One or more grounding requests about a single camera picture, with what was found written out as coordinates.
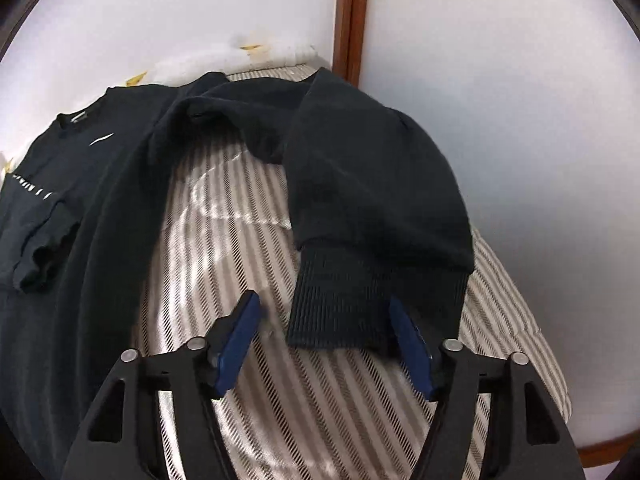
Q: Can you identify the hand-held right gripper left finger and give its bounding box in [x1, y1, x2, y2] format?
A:
[60, 290, 262, 480]

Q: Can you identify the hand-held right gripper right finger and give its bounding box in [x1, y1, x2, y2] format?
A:
[387, 295, 586, 480]

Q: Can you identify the black knit sweater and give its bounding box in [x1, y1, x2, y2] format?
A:
[0, 67, 476, 411]

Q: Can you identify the striped quilted mattress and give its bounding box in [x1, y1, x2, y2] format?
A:
[127, 62, 573, 480]

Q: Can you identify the black t-shirt with white print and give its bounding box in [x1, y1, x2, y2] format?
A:
[0, 85, 171, 293]

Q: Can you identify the white duck-print rolled blanket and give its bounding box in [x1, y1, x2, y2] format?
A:
[120, 35, 321, 86]

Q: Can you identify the brown wooden door frame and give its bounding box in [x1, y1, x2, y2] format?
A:
[332, 0, 371, 86]

